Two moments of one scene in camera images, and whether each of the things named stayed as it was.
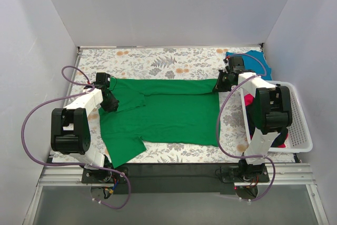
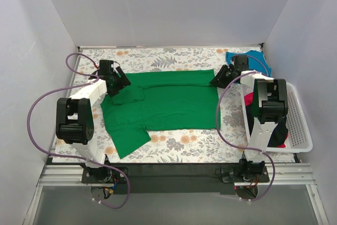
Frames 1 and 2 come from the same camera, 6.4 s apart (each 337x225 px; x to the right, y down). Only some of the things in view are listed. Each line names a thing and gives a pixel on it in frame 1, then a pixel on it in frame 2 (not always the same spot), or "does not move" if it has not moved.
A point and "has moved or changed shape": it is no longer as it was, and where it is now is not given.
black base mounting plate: (175, 178) does not move
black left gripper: (111, 103) to (117, 80)
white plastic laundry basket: (299, 137) does not move
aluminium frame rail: (279, 174) does not move
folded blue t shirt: (251, 65) does not move
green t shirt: (185, 110) has moved or changed shape
